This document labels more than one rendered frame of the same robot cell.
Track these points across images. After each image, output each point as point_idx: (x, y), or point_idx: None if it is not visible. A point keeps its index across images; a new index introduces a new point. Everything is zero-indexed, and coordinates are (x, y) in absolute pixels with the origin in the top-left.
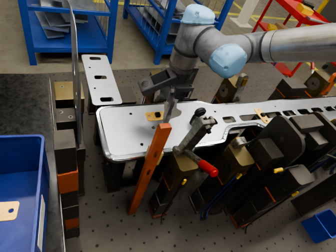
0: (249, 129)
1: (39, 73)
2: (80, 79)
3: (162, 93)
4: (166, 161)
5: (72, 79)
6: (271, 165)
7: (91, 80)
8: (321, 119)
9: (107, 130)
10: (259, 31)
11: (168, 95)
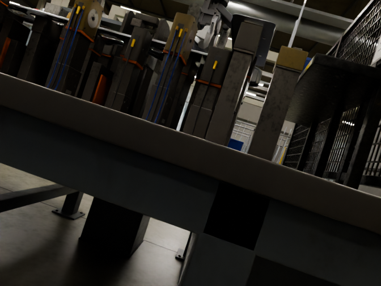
0: (93, 53)
1: (379, 197)
2: (295, 24)
3: (216, 30)
4: (185, 101)
5: (295, 34)
6: None
7: (263, 50)
8: (132, 15)
9: (254, 75)
10: None
11: (219, 29)
